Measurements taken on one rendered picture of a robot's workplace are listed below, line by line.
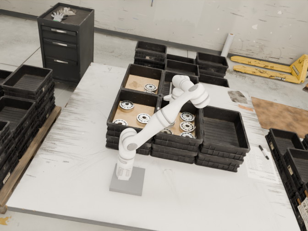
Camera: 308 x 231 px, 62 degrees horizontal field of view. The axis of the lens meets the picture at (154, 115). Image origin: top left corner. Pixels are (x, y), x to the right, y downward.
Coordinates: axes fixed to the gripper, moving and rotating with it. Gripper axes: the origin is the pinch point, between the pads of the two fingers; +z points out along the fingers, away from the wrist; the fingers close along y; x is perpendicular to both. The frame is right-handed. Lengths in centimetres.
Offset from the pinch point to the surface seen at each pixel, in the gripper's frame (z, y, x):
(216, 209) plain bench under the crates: 17, -13, -60
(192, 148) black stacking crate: 3.0, -3.7, -25.9
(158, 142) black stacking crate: 3.1, -19.2, -10.6
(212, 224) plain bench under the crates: 17, -22, -64
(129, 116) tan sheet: 4.4, -19.6, 20.1
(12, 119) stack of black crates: 49, -78, 105
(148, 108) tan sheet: 4.4, -2.4, 21.3
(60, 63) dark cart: 48, -4, 178
